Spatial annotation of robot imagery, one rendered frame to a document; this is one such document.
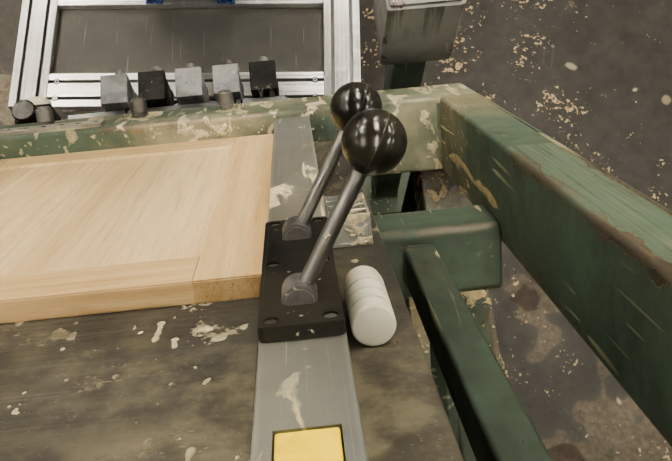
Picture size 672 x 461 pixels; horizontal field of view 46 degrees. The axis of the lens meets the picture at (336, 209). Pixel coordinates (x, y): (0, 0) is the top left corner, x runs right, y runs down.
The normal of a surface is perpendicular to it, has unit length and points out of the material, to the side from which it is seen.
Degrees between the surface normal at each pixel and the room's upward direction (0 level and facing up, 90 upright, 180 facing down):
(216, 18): 0
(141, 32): 0
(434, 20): 90
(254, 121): 35
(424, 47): 90
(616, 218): 55
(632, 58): 0
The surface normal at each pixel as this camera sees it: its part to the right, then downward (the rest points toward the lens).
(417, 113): 0.06, 0.28
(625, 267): -0.99, 0.10
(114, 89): 0.00, -0.33
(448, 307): -0.08, -0.95
